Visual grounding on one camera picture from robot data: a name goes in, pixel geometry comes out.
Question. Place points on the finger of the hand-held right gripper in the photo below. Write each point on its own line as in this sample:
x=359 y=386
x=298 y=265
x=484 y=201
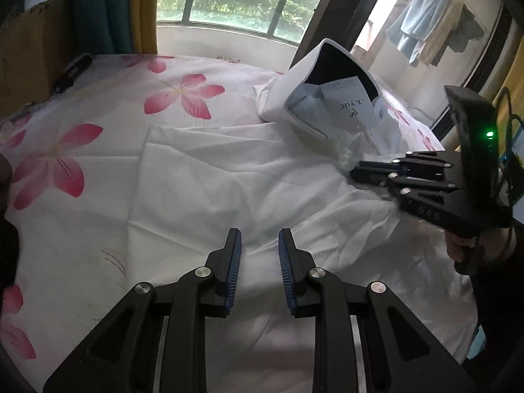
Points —
x=425 y=188
x=376 y=170

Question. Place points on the black sliding door frame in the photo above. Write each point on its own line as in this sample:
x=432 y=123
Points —
x=470 y=69

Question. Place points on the pink floral bed sheet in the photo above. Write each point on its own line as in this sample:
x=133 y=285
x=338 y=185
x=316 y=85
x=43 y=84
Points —
x=61 y=163

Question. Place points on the large cardboard box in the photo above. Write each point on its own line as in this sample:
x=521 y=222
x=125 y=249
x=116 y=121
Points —
x=32 y=49

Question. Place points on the dark green hanging cloth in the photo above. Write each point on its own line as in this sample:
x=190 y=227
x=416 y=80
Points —
x=466 y=28

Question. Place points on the black window railing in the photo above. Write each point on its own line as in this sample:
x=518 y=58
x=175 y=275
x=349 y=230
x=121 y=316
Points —
x=190 y=4

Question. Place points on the white shirt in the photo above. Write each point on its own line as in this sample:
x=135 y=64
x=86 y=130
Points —
x=245 y=180

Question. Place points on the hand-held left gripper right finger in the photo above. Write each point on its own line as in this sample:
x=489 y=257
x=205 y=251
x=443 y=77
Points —
x=284 y=270

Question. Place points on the person's right hand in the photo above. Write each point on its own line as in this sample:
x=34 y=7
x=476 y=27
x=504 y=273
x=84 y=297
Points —
x=456 y=249

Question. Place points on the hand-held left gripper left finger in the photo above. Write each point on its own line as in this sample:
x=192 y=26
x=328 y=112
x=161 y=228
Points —
x=234 y=270

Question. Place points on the beige hanging cloth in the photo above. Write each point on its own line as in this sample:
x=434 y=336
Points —
x=444 y=32

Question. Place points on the yellow curtain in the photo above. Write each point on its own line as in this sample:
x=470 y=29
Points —
x=143 y=8
x=497 y=90

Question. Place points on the black window frame pillar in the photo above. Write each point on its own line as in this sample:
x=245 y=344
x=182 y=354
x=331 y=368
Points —
x=348 y=8

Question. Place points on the person's right forearm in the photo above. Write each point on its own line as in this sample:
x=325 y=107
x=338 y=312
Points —
x=499 y=294

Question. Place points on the hanging clothes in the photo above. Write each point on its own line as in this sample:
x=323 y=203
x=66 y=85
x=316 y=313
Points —
x=421 y=16

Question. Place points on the teal curtain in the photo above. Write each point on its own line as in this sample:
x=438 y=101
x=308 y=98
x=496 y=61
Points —
x=94 y=0

